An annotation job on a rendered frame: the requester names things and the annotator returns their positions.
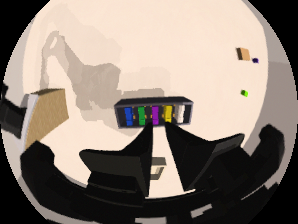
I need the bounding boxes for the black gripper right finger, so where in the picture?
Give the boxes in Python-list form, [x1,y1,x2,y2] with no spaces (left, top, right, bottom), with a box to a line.
[165,121,245,192]

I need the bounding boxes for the green fuse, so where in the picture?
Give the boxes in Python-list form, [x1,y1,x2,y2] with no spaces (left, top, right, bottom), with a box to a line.
[138,107,145,125]

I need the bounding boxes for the yellow fuse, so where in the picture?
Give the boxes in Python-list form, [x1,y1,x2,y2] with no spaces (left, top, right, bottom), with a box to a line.
[164,105,172,123]

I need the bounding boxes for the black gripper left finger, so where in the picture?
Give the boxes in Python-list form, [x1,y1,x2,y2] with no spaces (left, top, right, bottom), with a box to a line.
[78,123,153,197]

